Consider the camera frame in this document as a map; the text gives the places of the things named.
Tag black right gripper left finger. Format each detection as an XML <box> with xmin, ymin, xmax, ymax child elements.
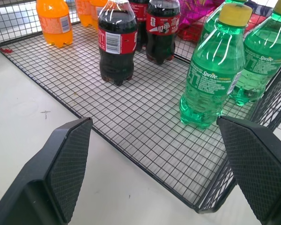
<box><xmin>0</xmin><ymin>117</ymin><xmax>93</xmax><ymax>225</ymax></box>

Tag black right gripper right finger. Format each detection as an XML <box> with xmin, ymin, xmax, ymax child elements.
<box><xmin>216</xmin><ymin>115</ymin><xmax>281</xmax><ymax>225</ymax></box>

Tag green Sprite bottle yellow cap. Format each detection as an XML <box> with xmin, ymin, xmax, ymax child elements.
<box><xmin>200</xmin><ymin>0</ymin><xmax>249</xmax><ymax>45</ymax></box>
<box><xmin>179</xmin><ymin>4</ymin><xmax>253</xmax><ymax>129</ymax></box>
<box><xmin>229</xmin><ymin>0</ymin><xmax>281</xmax><ymax>107</ymax></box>

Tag cola bottle red label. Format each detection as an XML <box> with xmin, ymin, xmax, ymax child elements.
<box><xmin>98</xmin><ymin>0</ymin><xmax>138</xmax><ymax>86</ymax></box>
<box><xmin>145</xmin><ymin>0</ymin><xmax>181</xmax><ymax>65</ymax></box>
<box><xmin>128</xmin><ymin>0</ymin><xmax>150</xmax><ymax>52</ymax></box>

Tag red snack bag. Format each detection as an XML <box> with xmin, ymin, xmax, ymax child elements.
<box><xmin>177</xmin><ymin>11</ymin><xmax>274</xmax><ymax>44</ymax></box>

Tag orange soda bottle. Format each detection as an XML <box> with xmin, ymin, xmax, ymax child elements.
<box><xmin>89</xmin><ymin>0</ymin><xmax>108</xmax><ymax>31</ymax></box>
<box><xmin>74</xmin><ymin>0</ymin><xmax>93</xmax><ymax>28</ymax></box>
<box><xmin>36</xmin><ymin>0</ymin><xmax>74</xmax><ymax>49</ymax></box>

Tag magenta snack bag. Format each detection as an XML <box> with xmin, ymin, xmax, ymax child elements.
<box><xmin>177</xmin><ymin>0</ymin><xmax>228</xmax><ymax>33</ymax></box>

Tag black wire mesh basket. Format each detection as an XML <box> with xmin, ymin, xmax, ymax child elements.
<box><xmin>0</xmin><ymin>0</ymin><xmax>281</xmax><ymax>214</ymax></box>

